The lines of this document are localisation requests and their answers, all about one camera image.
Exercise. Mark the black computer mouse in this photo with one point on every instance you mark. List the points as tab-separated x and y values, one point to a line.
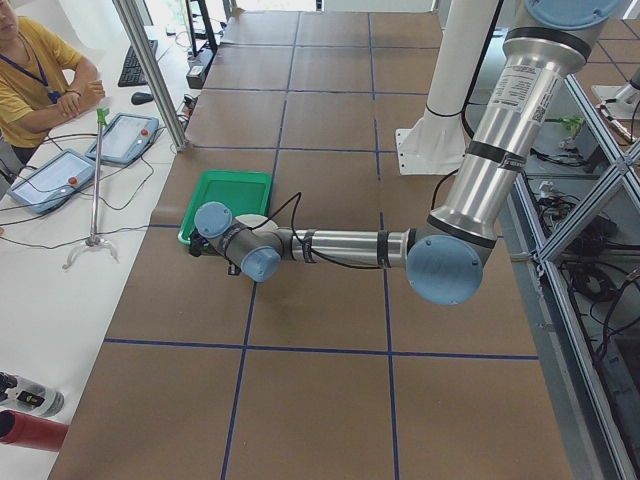
140	98

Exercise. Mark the far teach pendant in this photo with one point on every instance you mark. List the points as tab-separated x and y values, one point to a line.
125	137

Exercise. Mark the green handled reacher grabber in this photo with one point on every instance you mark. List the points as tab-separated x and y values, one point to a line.
94	241

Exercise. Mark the green plastic tray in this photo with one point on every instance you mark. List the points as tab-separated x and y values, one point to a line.
244	192

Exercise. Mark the teach pendant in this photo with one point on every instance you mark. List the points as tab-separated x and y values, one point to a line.
125	137
51	185

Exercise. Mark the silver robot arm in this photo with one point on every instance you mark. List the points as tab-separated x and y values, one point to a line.
443	260

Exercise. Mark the aluminium frame post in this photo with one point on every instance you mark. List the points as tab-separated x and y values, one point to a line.
133	25

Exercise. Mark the black keyboard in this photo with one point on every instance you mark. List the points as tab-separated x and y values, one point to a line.
132	73

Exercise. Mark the person in yellow shirt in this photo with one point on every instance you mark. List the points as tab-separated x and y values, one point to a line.
45	82

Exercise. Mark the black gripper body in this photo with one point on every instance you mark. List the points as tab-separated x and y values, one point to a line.
199	245

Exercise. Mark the red water bottle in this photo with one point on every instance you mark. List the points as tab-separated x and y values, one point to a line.
20	429

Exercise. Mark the near teach pendant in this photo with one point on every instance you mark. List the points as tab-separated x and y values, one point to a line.
51	185

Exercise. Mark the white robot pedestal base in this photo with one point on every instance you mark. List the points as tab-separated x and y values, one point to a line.
435	145

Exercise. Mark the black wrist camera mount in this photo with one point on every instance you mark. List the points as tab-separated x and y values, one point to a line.
233	269

